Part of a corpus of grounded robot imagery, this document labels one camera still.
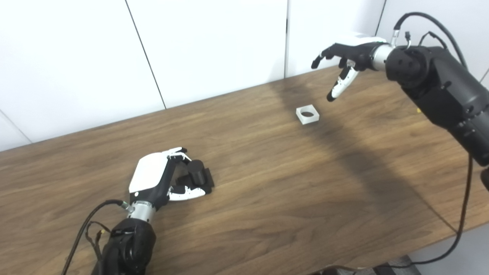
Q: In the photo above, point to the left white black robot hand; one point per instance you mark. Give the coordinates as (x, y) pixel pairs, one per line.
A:
(149, 172)

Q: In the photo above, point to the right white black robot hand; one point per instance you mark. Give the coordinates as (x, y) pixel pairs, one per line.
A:
(355, 49)

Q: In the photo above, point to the black peg with base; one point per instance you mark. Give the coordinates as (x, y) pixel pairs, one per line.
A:
(196, 172)

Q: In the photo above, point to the white square piece with hole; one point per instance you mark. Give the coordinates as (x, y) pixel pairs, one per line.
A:
(311, 119)

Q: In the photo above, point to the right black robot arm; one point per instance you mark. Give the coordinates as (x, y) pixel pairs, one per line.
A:
(443, 88)

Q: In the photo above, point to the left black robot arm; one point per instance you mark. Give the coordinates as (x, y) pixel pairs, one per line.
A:
(130, 248)

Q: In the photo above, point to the grey black striped floor mat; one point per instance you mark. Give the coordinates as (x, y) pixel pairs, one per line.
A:
(397, 267)

